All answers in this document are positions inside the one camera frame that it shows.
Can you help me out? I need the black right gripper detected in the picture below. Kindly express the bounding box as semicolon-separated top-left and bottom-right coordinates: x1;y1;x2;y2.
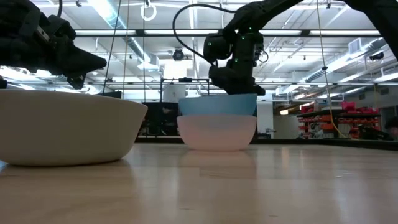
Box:
208;30;266;96

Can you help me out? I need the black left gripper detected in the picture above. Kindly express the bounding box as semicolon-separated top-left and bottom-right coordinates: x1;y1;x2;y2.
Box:
0;0;108;90

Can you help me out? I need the blue bowl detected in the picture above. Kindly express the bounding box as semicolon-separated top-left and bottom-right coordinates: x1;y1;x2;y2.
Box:
178;93;259;117

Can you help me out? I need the white bowl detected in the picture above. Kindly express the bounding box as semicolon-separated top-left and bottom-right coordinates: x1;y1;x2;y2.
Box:
0;89;149;167

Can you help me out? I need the pale pink bowl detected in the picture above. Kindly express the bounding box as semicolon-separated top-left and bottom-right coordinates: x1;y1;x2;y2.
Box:
176;114;258;152

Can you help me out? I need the round black ceiling fixture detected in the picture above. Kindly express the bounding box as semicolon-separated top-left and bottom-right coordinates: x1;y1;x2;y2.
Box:
172;48;186;62

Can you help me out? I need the long ceiling light bar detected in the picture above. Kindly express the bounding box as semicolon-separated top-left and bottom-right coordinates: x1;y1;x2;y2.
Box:
74;29;382;36

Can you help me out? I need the shelving with red bins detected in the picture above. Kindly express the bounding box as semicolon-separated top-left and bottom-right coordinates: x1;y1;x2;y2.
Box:
296;100;382;140

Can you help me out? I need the person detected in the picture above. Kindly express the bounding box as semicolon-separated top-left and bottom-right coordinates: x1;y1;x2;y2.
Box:
384;116;398;141

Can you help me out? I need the thin dark hanging cable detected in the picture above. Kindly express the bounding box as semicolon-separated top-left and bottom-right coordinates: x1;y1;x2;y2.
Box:
121;0;131;100
101;0;123;95

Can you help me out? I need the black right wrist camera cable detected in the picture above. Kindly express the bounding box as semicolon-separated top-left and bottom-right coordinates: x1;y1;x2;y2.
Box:
172;3;238;67

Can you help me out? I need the white hanging ring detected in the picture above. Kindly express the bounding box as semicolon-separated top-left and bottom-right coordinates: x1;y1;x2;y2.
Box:
140;2;158;22

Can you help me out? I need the yellow hanging cable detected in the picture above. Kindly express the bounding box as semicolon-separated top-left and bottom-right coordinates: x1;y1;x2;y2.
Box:
315;0;349;139

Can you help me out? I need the black aluminium table frame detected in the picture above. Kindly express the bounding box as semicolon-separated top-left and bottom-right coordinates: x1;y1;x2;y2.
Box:
134;136;398;152

